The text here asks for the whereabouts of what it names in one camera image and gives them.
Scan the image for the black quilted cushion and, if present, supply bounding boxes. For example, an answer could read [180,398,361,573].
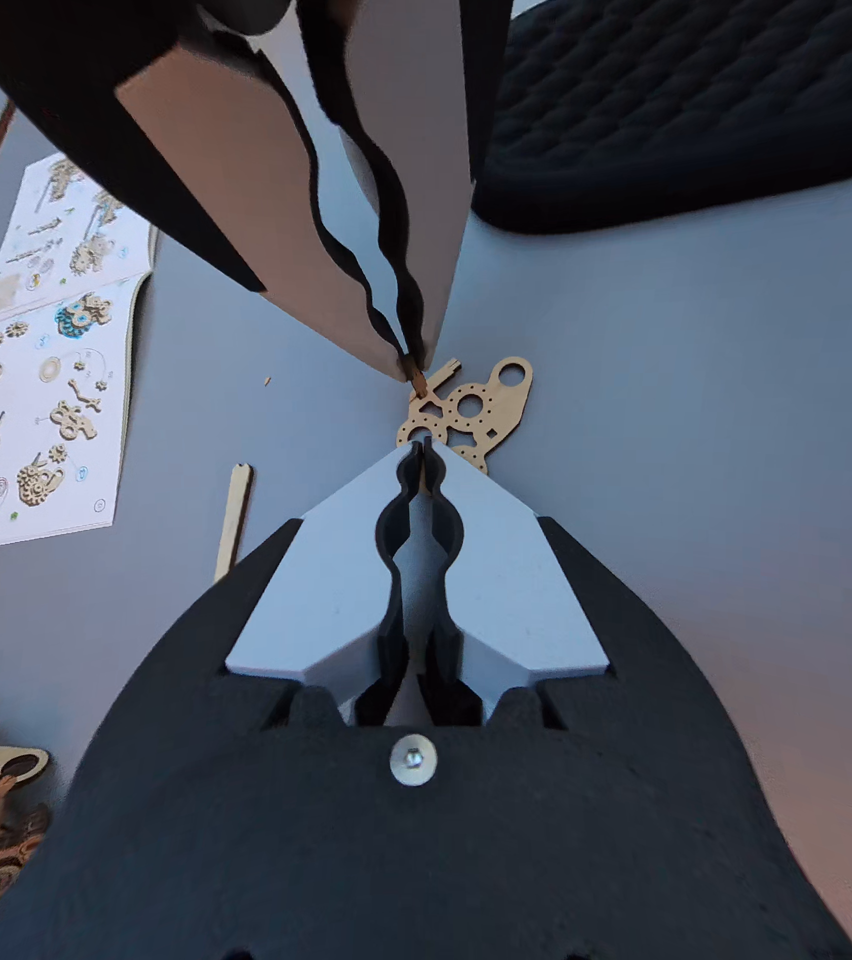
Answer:
[471,0,852,236]

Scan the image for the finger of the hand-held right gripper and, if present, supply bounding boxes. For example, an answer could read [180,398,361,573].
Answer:
[297,0,472,365]
[115,7,408,384]

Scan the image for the flat wooden stick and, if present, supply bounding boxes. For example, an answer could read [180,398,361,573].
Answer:
[213,462,255,583]

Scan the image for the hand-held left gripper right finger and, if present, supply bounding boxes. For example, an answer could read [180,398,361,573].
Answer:
[424,441,612,726]

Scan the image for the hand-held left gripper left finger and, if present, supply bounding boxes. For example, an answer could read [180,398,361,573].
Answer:
[225,441,427,726]

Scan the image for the grey desk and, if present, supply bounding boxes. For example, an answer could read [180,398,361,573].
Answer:
[0,30,852,960]

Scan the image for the perforated wooden puzzle plate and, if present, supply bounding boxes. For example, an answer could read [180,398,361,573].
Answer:
[396,356,534,477]

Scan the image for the open instruction booklet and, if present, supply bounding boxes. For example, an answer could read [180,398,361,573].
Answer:
[0,152,160,557]

